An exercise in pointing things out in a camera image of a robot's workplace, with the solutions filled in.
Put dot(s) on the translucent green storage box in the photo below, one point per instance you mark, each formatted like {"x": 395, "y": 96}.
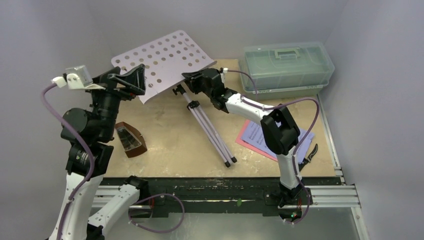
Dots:
{"x": 285, "y": 70}

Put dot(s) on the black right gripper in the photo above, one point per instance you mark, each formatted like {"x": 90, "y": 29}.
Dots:
{"x": 201, "y": 81}

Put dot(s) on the pink paper folder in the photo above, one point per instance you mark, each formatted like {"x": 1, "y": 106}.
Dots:
{"x": 251, "y": 137}

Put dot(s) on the black handled tool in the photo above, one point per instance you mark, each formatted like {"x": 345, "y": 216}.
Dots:
{"x": 308, "y": 159}

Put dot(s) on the lilac perforated music stand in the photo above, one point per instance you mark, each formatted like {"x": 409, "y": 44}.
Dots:
{"x": 165, "y": 59}

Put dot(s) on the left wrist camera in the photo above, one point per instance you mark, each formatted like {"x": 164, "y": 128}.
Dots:
{"x": 78, "y": 78}

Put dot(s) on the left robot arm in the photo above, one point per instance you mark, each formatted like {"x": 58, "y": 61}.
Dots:
{"x": 89, "y": 133}

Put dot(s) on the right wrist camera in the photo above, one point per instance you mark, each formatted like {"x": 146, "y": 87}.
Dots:
{"x": 225, "y": 71}

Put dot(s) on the white sheet music pages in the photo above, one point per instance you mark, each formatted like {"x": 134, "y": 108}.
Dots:
{"x": 303, "y": 149}

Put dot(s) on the aluminium frame rails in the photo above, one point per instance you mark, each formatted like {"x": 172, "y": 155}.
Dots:
{"x": 179, "y": 148}

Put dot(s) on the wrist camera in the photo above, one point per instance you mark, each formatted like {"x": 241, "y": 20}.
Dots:
{"x": 78, "y": 78}
{"x": 225, "y": 71}

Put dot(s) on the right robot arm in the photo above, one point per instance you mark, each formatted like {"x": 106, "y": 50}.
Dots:
{"x": 279, "y": 129}

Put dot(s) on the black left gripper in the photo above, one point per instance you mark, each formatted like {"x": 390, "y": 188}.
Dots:
{"x": 133, "y": 81}

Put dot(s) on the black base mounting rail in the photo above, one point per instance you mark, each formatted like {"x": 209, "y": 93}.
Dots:
{"x": 161, "y": 196}

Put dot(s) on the brown wooden metronome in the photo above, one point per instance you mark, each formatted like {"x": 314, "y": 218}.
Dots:
{"x": 131, "y": 139}

